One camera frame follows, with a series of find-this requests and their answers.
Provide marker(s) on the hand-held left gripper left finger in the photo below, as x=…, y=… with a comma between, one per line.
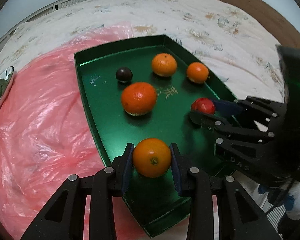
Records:
x=127, y=168

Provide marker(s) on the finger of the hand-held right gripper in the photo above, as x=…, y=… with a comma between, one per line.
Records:
x=215, y=124
x=227, y=106

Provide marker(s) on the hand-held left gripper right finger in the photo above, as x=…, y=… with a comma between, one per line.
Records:
x=175, y=171

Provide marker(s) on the red plum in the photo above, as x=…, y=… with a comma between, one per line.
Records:
x=203, y=105

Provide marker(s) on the small orange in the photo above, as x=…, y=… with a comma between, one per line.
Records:
x=197, y=72

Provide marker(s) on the green tray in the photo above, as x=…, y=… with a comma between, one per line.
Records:
x=110, y=110

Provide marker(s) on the dark purple plum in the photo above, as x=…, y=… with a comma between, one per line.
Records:
x=124, y=74

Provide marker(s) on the pink plastic sheet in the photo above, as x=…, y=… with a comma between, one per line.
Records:
x=40, y=130

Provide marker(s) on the wooden headboard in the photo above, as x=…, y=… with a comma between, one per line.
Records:
x=265, y=5

